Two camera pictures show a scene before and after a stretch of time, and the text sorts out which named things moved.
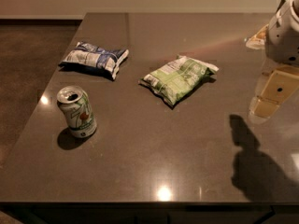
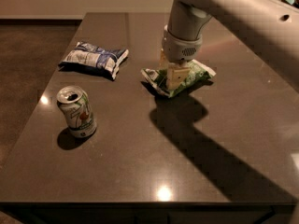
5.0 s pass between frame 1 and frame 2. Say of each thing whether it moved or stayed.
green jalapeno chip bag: moved
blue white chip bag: stayed
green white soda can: stayed
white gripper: moved
